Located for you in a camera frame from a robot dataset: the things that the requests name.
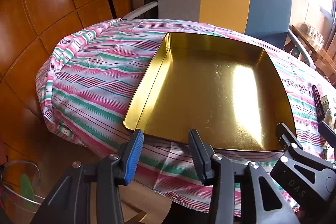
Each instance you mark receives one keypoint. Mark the cluster of glass jars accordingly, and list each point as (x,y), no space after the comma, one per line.
(313,33)

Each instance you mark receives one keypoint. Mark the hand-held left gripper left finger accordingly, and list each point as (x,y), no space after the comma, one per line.
(135,153)

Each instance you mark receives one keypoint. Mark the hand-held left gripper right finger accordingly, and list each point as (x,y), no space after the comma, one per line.
(198,153)

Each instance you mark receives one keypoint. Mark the gold metal tin container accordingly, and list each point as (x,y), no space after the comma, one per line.
(210,95)

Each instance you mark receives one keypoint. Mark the green cardboard box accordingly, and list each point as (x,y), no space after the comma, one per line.
(328,103)

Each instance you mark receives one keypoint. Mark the striped pink green tablecloth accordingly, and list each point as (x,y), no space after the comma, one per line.
(92,82)

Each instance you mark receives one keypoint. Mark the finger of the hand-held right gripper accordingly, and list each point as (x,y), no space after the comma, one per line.
(328,134)
(287,138)

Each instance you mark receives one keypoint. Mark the green scrap in bucket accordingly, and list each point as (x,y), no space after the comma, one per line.
(26,190)

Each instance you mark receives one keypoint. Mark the brown toy train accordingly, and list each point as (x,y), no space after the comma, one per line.
(318,100)

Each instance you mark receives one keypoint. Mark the wooden side table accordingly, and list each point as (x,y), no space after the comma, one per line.
(315,52)

